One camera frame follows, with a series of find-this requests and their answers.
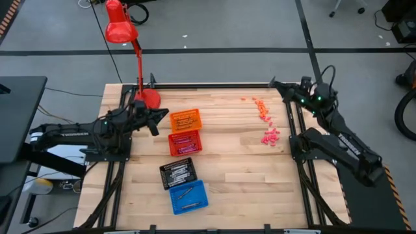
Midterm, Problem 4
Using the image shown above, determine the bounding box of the black aluminium table frame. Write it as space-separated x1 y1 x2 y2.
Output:
76 83 350 234

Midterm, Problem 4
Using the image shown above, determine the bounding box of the black diagonal beam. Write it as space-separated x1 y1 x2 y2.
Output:
19 142 87 179

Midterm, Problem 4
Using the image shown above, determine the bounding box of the dark grey crayon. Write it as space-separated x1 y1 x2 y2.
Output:
177 187 194 200

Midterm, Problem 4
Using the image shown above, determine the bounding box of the orange plastic basket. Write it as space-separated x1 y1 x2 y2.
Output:
169 108 203 134

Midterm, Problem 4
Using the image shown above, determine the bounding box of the black vacuum hose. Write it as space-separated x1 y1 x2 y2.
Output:
393 89 416 142

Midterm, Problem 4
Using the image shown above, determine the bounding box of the office chair base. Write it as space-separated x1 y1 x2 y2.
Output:
328 0 367 19

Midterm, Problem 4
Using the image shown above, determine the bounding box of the red desk lamp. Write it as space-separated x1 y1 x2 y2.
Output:
104 0 162 110

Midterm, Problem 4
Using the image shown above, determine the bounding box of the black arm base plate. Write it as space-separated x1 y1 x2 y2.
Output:
79 136 131 163
288 133 339 161

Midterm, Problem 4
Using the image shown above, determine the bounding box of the white box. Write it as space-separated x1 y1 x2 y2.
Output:
46 144 90 181

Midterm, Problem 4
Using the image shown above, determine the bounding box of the yellow white container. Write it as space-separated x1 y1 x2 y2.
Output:
23 177 55 196

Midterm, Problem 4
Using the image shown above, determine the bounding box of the black hazard-striped platform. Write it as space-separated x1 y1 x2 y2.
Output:
336 162 413 232

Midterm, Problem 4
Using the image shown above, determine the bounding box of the black plastic basket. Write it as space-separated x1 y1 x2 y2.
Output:
159 157 199 191

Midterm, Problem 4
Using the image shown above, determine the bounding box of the black side desk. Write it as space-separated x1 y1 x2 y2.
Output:
0 76 48 164

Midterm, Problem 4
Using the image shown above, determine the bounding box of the red plastic basket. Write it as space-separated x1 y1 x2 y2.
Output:
167 129 203 157

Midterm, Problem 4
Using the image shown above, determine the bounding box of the black box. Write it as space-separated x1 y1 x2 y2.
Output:
391 18 416 45

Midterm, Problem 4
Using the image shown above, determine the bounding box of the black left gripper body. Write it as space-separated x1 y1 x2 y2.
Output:
129 99 161 137

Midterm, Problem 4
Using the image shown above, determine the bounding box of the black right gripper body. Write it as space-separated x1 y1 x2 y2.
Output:
291 76 337 115

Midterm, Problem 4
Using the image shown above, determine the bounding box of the coiled black cable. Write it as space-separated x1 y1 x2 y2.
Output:
127 1 151 26

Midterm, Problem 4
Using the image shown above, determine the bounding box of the black case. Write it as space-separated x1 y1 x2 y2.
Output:
380 0 416 23

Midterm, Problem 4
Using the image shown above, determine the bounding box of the black floor cable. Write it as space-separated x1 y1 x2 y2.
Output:
44 86 104 98

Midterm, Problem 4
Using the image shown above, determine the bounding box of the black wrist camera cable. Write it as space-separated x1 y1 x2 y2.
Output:
107 93 138 118
319 64 338 96

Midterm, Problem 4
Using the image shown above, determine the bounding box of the blue plastic basket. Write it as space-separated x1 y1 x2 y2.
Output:
168 179 209 216

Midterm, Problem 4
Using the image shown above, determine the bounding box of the black lamp cable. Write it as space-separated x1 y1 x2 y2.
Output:
89 0 124 85

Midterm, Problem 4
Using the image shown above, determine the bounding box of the orange black vacuum cleaner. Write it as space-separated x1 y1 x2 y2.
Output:
395 60 416 90

